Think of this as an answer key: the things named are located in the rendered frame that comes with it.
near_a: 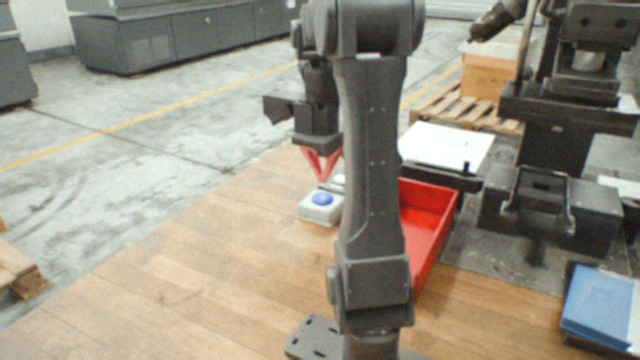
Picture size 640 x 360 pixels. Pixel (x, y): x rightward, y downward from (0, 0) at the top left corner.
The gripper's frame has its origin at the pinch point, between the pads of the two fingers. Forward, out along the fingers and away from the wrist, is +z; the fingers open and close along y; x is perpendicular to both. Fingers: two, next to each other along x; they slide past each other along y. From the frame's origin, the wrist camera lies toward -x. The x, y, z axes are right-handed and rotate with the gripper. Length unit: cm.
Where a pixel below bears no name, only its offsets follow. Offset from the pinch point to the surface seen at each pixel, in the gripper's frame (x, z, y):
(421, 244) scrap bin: 19.0, 7.1, 0.7
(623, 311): 46.8, 5.2, 4.5
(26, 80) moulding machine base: -404, 71, -151
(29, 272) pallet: -148, 87, -4
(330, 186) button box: -1.1, 4.5, -5.2
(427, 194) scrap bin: 16.5, 3.5, -9.5
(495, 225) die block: 28.9, 6.0, -9.3
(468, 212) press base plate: 23.6, 7.5, -13.7
